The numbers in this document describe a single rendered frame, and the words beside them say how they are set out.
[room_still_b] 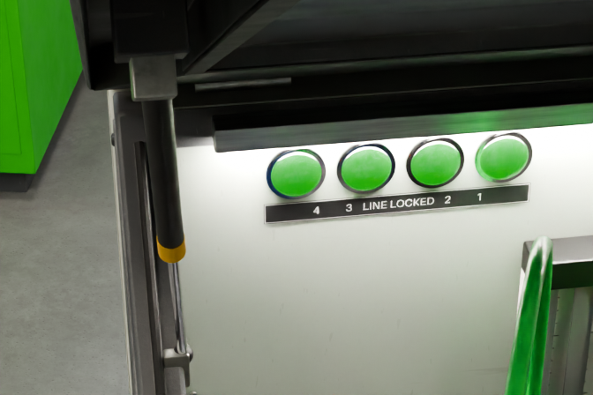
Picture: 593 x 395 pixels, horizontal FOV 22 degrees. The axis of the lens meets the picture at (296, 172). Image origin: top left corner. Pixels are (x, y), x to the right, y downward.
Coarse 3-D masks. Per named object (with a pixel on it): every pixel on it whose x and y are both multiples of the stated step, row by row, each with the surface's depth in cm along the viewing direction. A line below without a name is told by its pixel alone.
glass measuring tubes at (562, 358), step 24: (552, 240) 133; (576, 240) 133; (552, 264) 130; (576, 264) 131; (552, 288) 132; (576, 288) 134; (552, 312) 134; (576, 312) 135; (552, 336) 136; (576, 336) 136; (552, 360) 140; (576, 360) 137; (552, 384) 141; (576, 384) 139
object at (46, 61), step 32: (0, 0) 351; (32, 0) 365; (64, 0) 399; (0, 32) 356; (32, 32) 366; (64, 32) 401; (0, 64) 360; (32, 64) 368; (64, 64) 403; (0, 96) 365; (32, 96) 369; (64, 96) 404; (0, 128) 369; (32, 128) 370; (0, 160) 375; (32, 160) 374
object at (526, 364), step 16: (544, 240) 111; (544, 256) 108; (528, 272) 106; (544, 272) 107; (528, 288) 104; (544, 288) 122; (528, 304) 103; (544, 304) 124; (528, 320) 102; (544, 320) 126; (528, 336) 101; (544, 336) 127; (512, 352) 101; (528, 352) 101; (544, 352) 129; (512, 368) 100; (528, 368) 100; (512, 384) 99; (528, 384) 131
